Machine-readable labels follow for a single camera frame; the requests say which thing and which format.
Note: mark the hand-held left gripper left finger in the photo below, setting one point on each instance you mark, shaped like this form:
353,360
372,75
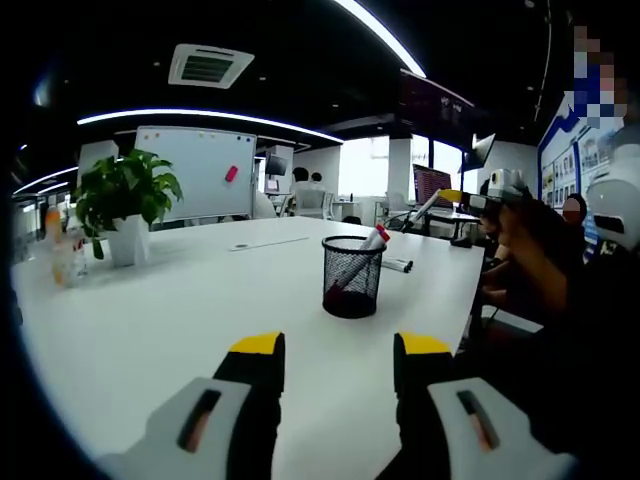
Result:
210,425

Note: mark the white chest-worn device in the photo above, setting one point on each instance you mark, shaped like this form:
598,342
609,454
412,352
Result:
615,200

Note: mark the black office chair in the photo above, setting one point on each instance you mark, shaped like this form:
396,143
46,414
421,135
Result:
351,220

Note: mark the person's right hand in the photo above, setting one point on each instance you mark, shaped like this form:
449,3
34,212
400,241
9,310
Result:
510,225

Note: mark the red-capped whiteboard marker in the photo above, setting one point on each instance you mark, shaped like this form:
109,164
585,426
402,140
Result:
381,229

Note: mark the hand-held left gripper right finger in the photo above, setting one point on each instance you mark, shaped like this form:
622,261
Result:
465,425

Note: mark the blue-capped whiteboard marker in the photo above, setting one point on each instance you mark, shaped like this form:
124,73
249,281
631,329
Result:
385,239

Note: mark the green plant in white pot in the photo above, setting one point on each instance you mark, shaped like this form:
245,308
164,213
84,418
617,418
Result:
130,245

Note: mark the row of coloured magnets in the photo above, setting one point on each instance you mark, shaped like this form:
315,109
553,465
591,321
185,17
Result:
157,135

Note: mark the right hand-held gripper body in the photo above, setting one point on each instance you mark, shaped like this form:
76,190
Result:
510,184

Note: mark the black computer mouse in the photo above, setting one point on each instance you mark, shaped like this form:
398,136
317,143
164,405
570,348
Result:
461,242

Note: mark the blue white wall poster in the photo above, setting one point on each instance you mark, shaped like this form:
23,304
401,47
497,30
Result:
560,170

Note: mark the black mesh pen holder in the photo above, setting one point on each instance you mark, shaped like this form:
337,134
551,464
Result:
352,285

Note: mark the tilted wall monitor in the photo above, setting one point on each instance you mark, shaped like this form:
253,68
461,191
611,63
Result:
482,150

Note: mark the orange drink bottle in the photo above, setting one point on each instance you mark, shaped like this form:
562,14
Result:
53,220

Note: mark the white mesh office chair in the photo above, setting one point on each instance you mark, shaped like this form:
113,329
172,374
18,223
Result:
328,205
397,202
310,202

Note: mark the whiteboard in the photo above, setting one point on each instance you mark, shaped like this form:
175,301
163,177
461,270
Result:
195,175

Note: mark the dark hanging display screen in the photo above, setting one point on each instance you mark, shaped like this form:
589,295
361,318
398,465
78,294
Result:
435,105

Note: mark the person's dark clothing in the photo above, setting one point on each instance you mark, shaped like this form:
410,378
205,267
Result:
600,350

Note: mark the curved ceiling light strip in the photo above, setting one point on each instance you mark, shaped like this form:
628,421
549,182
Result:
47,176
382,32
200,112
52,186

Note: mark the red whiteboard eraser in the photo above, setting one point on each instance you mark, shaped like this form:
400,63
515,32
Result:
231,173

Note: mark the clear water bottle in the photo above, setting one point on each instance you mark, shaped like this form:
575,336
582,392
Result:
80,255

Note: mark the white ceiling air conditioner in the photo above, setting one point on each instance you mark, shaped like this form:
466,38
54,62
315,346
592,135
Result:
210,67

